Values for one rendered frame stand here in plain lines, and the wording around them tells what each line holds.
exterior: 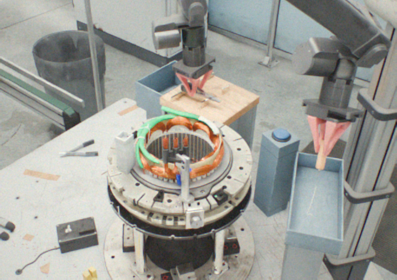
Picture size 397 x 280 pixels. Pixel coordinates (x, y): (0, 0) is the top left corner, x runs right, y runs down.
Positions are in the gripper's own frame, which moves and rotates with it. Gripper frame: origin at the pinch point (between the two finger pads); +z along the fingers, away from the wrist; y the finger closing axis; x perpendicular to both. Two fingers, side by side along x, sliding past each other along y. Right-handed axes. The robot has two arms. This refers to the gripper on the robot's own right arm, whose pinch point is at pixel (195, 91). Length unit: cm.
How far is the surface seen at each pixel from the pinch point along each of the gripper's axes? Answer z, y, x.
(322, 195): 7.3, 6.2, 42.1
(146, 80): 3.9, 0.1, -18.5
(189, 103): 2.7, 2.3, 0.0
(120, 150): -7.5, 34.3, 9.0
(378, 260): 113, -72, 45
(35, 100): 34, 5, -77
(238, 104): 3.3, -5.9, 10.2
